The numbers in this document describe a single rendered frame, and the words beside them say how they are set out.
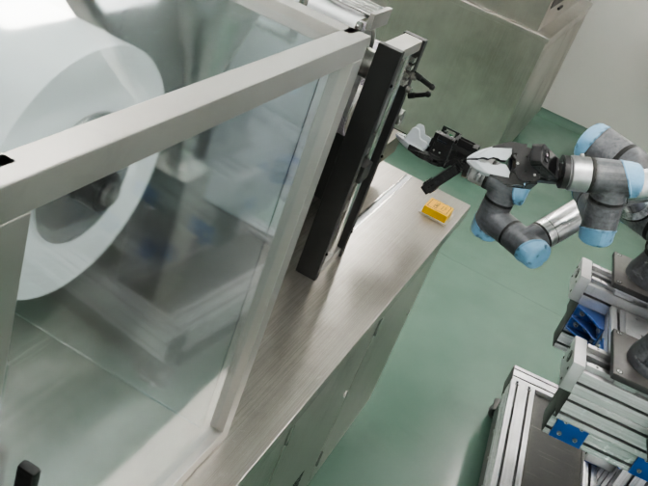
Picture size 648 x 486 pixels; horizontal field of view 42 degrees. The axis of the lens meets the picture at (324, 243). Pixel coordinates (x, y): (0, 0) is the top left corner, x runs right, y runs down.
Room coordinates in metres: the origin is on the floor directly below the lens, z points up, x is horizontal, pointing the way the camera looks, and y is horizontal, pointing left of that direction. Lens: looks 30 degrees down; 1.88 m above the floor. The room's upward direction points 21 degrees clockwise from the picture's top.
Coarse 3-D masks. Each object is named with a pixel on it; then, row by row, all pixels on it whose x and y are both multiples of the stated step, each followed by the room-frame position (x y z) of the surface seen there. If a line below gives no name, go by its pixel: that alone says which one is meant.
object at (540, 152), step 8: (536, 144) 1.61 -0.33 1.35; (544, 144) 1.61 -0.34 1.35; (536, 152) 1.60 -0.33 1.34; (544, 152) 1.60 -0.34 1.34; (552, 152) 1.65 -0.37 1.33; (536, 160) 1.59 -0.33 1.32; (544, 160) 1.59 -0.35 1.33; (552, 160) 1.64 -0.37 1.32; (536, 168) 1.60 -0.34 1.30; (544, 168) 1.60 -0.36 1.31; (552, 168) 1.63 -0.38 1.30; (544, 176) 1.65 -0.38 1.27; (552, 176) 1.64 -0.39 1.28
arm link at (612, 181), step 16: (592, 160) 1.71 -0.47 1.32; (608, 160) 1.69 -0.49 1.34; (624, 160) 1.71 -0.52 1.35; (592, 176) 1.66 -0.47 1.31; (608, 176) 1.66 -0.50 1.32; (624, 176) 1.67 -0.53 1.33; (640, 176) 1.67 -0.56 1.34; (592, 192) 1.67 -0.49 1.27; (608, 192) 1.66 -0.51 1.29; (624, 192) 1.67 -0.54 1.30
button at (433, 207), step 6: (432, 198) 2.13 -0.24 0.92; (426, 204) 2.07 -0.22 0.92; (432, 204) 2.09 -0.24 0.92; (438, 204) 2.10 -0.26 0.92; (444, 204) 2.11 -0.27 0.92; (426, 210) 2.07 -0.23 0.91; (432, 210) 2.06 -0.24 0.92; (438, 210) 2.07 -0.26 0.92; (444, 210) 2.08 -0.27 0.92; (450, 210) 2.10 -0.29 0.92; (432, 216) 2.06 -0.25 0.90; (438, 216) 2.06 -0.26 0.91; (444, 216) 2.05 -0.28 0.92; (444, 222) 2.05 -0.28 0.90
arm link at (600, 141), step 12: (588, 132) 2.20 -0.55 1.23; (600, 132) 2.19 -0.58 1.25; (612, 132) 2.20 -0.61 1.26; (576, 144) 2.22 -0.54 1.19; (588, 144) 2.18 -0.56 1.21; (600, 144) 2.16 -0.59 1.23; (612, 144) 2.15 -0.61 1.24; (624, 144) 2.15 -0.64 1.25; (588, 156) 2.17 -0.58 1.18; (600, 156) 2.14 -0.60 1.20; (612, 156) 2.12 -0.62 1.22; (636, 204) 2.34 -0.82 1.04; (624, 216) 2.39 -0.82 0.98; (636, 216) 2.37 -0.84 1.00; (636, 228) 2.39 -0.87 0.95
